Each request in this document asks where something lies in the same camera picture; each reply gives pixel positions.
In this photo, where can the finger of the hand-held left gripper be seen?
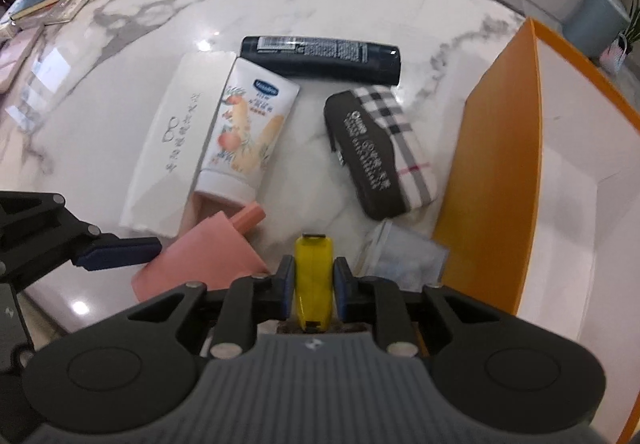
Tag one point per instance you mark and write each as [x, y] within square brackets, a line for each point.
[120, 251]

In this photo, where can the blue-grey trash bin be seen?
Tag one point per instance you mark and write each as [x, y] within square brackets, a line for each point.
[595, 22]

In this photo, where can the white hand cream tube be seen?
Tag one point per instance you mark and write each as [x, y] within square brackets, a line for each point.
[245, 134]

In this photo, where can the pink tube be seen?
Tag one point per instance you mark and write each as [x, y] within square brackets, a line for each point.
[205, 254]

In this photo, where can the black plastic bottle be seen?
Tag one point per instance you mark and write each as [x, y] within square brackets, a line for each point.
[320, 57]

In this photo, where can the pink book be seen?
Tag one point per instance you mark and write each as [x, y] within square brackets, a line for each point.
[15, 59]

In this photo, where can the small yellow bottle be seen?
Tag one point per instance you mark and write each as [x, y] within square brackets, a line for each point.
[314, 281]

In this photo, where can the clear plastic bag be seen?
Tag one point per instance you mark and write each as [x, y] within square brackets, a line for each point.
[405, 258]

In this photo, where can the green potted plant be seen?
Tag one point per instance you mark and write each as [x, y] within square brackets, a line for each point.
[634, 4]

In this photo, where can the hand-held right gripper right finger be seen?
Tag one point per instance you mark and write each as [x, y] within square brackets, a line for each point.
[342, 289]

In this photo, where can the plaid glasses case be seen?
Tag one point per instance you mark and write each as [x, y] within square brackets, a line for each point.
[372, 164]

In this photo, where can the white paper envelope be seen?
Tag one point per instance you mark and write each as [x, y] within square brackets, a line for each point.
[170, 149]

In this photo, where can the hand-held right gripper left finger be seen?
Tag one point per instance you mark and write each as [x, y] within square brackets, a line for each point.
[286, 285]

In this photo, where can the orange cardboard box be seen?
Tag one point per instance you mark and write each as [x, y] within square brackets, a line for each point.
[500, 164]

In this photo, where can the pink patterned gift bag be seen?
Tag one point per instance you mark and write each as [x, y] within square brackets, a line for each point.
[614, 53]

